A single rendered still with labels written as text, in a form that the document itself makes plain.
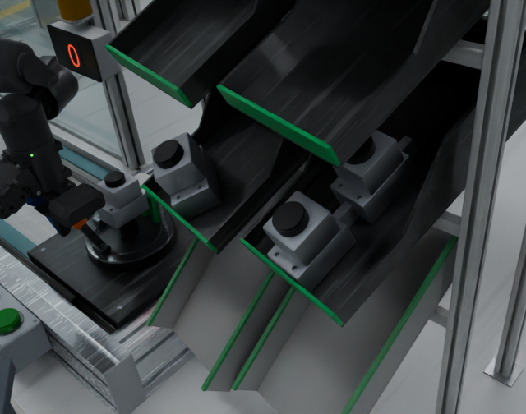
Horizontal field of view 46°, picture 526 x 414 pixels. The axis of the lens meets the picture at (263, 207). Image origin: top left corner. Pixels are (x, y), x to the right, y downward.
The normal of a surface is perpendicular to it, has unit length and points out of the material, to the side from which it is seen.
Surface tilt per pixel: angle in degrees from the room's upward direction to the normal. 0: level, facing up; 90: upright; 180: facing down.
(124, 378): 90
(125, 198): 90
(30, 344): 90
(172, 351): 90
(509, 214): 0
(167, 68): 25
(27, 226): 0
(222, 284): 45
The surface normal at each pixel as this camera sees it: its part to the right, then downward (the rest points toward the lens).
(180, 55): -0.42, -0.54
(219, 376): 0.61, 0.44
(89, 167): -0.09, -0.79
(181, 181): 0.18, 0.74
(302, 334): -0.62, -0.25
